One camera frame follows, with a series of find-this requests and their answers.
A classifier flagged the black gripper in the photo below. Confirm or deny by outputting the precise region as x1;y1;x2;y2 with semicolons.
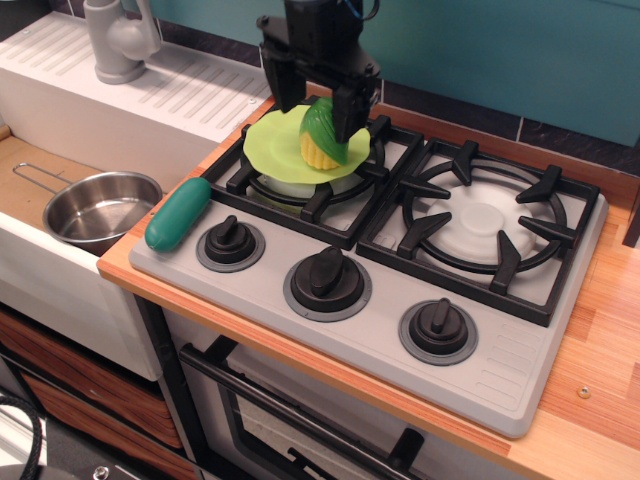
256;1;380;144

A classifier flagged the toy corncob green husk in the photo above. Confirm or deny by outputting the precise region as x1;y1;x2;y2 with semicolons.
299;97;348;170

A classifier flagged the dark green toy cucumber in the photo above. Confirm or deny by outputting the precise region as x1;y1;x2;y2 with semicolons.
144;177;211;253

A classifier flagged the light green plastic plate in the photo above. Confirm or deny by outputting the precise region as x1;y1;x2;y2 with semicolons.
243;105;371;184

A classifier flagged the stainless steel pot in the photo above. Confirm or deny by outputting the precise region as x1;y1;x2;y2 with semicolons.
13;162;163;257

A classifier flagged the white toy sink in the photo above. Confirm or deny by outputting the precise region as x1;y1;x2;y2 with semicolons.
1;13;269;381

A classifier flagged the black left burner grate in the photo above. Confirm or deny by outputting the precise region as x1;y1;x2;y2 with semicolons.
202;115;424;250

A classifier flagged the black burner grate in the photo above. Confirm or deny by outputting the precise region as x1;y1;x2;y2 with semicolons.
357;139;600;326
202;115;424;250

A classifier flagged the black right burner grate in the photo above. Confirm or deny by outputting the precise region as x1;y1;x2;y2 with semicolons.
357;139;600;326

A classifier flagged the black left stove knob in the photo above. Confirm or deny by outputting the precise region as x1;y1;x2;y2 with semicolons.
196;215;266;273

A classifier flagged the black stove knob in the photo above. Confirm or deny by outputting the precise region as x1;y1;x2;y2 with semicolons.
196;215;266;273
283;246;373;323
398;298;479;367

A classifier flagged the black middle stove knob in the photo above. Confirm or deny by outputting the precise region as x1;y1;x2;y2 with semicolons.
283;246;373;323

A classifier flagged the grey toy faucet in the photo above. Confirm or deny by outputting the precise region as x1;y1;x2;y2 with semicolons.
83;0;162;85

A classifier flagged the grey toy stove top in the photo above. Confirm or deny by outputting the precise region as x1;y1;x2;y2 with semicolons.
128;94;610;440

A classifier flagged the black right stove knob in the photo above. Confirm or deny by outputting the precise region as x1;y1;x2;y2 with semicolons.
398;298;479;367

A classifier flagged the toy oven door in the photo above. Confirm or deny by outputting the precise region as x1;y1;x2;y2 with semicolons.
178;334;481;480

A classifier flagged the wooden drawer front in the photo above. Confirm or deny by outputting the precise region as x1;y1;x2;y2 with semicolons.
1;305;196;479

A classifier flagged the black braided cable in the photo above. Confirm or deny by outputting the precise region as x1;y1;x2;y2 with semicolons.
0;394;49;480

